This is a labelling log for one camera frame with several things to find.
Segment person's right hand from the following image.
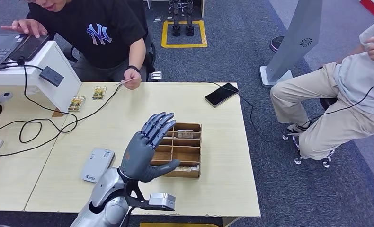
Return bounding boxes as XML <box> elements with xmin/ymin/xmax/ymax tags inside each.
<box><xmin>1</xmin><ymin>19</ymin><xmax>49</xmax><ymax>39</ymax></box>

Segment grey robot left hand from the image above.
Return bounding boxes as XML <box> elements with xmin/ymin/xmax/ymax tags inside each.
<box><xmin>119</xmin><ymin>112</ymin><xmax>181</xmax><ymax>183</ymax></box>

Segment wooden organizer box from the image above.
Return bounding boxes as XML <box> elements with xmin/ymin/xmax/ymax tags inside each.
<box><xmin>149</xmin><ymin>122</ymin><xmax>202</xmax><ymax>179</ymax></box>

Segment white card reader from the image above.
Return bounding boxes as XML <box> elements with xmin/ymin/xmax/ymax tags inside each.
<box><xmin>80</xmin><ymin>148</ymin><xmax>116</xmax><ymax>183</ymax></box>

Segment person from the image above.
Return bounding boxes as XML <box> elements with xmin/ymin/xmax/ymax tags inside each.
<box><xmin>270</xmin><ymin>14</ymin><xmax>374</xmax><ymax>161</ymax></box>
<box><xmin>0</xmin><ymin>0</ymin><xmax>156</xmax><ymax>91</ymax></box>

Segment black smartphone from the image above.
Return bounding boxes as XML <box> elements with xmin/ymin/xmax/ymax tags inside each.
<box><xmin>204</xmin><ymin>82</ymin><xmax>240</xmax><ymax>108</ymax></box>
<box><xmin>10</xmin><ymin>34</ymin><xmax>51</xmax><ymax>62</ymax></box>

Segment black office chair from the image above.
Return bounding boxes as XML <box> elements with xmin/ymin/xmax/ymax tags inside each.
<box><xmin>63</xmin><ymin>29</ymin><xmax>158</xmax><ymax>83</ymax></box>

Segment white desk riser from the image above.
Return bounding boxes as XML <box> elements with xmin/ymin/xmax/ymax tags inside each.
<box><xmin>0</xmin><ymin>41</ymin><xmax>82</xmax><ymax>113</ymax></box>

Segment red floor strip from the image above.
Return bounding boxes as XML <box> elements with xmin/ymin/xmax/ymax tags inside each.
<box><xmin>358</xmin><ymin>0</ymin><xmax>374</xmax><ymax>18</ymax></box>

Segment yellow floor tape square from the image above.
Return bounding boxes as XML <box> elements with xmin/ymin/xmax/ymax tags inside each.
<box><xmin>160</xmin><ymin>20</ymin><xmax>208</xmax><ymax>49</ymax></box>

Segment small black box device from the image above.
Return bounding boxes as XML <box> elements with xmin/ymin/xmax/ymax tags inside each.
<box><xmin>39</xmin><ymin>66</ymin><xmax>65</xmax><ymax>87</ymax></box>

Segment grey computer mouse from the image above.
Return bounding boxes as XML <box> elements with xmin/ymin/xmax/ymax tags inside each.
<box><xmin>0</xmin><ymin>91</ymin><xmax>14</xmax><ymax>104</ymax></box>

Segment stool with casters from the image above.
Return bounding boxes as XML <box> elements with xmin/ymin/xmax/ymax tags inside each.
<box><xmin>281</xmin><ymin>97</ymin><xmax>338</xmax><ymax>168</ymax></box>

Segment yellow floor tape strip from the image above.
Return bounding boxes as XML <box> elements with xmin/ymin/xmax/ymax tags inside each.
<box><xmin>140</xmin><ymin>221</ymin><xmax>223</xmax><ymax>227</ymax></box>

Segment grey kiosk stand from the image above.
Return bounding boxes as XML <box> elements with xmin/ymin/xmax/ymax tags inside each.
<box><xmin>259</xmin><ymin>0</ymin><xmax>323</xmax><ymax>87</ymax></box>

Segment black round base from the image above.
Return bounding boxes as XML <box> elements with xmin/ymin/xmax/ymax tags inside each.
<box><xmin>269</xmin><ymin>35</ymin><xmax>285</xmax><ymax>53</ymax></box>

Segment black camera bracket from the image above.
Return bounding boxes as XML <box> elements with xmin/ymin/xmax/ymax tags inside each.
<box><xmin>124</xmin><ymin>180</ymin><xmax>175</xmax><ymax>212</ymax></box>

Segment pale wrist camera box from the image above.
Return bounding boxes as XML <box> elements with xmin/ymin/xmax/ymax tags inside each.
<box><xmin>148</xmin><ymin>192</ymin><xmax>177</xmax><ymax>211</ymax></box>

